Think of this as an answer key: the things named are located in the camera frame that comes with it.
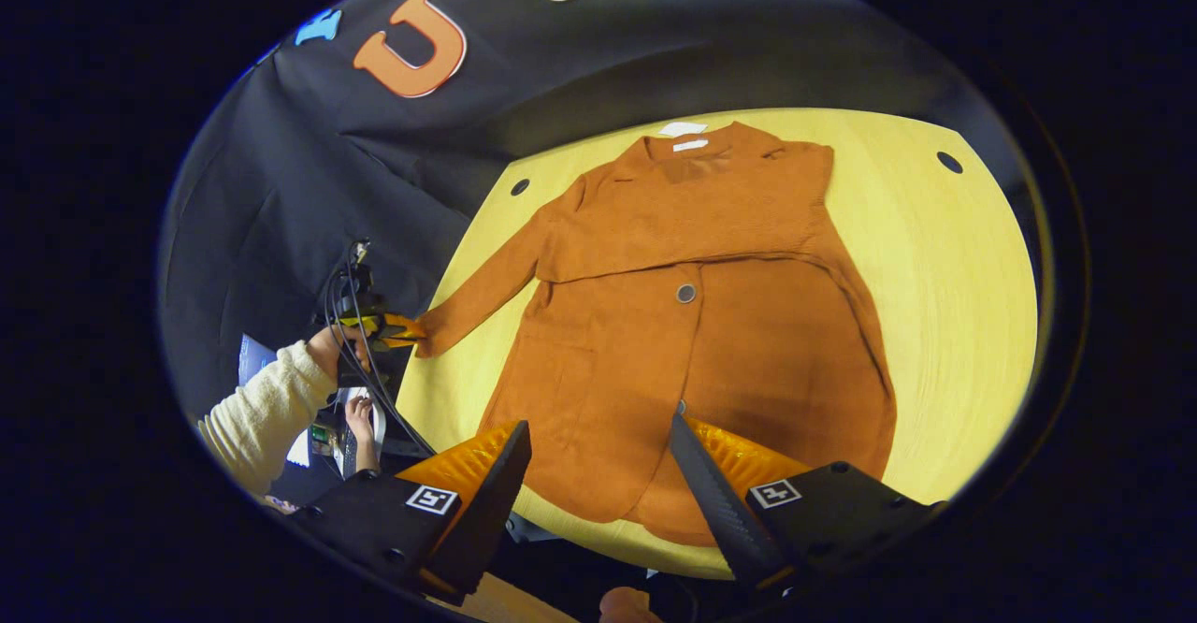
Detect black backdrop cloth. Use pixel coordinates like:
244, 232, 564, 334
159, 0, 1048, 456

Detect blue screen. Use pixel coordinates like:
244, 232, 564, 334
237, 333, 280, 388

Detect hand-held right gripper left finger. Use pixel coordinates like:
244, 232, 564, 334
297, 419, 532, 605

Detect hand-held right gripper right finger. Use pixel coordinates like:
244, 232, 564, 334
670, 410, 945, 596

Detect black cable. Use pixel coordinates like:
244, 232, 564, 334
323, 239, 440, 460

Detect orange button coat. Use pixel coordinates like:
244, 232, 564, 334
414, 121, 899, 549

